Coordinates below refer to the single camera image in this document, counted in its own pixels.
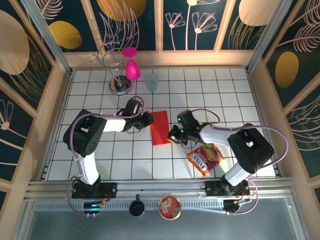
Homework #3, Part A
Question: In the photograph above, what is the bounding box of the red square paper sheet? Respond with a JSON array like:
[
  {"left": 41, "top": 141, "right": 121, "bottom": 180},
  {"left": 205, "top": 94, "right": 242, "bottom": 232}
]
[{"left": 149, "top": 110, "right": 171, "bottom": 147}]

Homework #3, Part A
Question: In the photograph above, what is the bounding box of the translucent plastic cup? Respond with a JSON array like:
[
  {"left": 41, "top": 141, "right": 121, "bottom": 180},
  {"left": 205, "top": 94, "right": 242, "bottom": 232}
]
[{"left": 144, "top": 73, "right": 159, "bottom": 93}]

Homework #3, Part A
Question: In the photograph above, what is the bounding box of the orange candy bag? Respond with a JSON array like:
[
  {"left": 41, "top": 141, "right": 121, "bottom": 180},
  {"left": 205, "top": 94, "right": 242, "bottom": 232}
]
[{"left": 187, "top": 139, "right": 227, "bottom": 177}]

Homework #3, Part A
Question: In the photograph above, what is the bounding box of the pink wine glass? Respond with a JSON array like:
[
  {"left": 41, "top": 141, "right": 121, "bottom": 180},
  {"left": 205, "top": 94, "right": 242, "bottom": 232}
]
[{"left": 121, "top": 46, "right": 141, "bottom": 81}]

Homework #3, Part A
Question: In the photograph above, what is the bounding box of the black mug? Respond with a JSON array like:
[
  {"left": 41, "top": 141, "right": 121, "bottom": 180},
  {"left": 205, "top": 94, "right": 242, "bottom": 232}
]
[{"left": 128, "top": 193, "right": 146, "bottom": 218}]

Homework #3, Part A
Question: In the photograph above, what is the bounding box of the perforated metal strip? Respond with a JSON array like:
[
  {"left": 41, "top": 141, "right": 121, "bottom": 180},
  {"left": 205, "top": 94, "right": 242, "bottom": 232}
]
[{"left": 34, "top": 201, "right": 226, "bottom": 213}]

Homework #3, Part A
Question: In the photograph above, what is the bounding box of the chrome wire glass stand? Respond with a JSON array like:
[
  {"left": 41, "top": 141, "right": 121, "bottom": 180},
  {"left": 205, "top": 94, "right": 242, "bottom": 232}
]
[{"left": 89, "top": 41, "right": 134, "bottom": 96}]

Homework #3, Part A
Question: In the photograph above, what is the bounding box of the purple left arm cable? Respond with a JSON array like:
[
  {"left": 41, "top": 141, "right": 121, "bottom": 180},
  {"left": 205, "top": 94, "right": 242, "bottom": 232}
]
[{"left": 66, "top": 96, "right": 145, "bottom": 217}]

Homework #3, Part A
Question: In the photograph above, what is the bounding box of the aluminium rail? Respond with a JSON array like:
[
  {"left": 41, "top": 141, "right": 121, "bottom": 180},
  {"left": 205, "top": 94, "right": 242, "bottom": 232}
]
[{"left": 24, "top": 176, "right": 297, "bottom": 201}]

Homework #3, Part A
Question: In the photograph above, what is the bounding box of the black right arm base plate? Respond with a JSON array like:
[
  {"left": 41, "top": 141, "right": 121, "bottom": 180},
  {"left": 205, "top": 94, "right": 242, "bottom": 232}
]
[{"left": 204, "top": 180, "right": 251, "bottom": 198}]

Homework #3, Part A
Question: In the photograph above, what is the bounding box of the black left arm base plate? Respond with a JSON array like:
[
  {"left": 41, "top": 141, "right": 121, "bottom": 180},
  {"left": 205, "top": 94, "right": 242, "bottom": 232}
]
[{"left": 71, "top": 181, "right": 118, "bottom": 200}]

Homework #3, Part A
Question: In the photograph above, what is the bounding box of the aluminium frame post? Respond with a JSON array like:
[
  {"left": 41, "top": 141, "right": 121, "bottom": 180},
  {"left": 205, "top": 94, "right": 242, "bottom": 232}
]
[
  {"left": 21, "top": 0, "right": 74, "bottom": 76},
  {"left": 246, "top": 0, "right": 294, "bottom": 73}
]

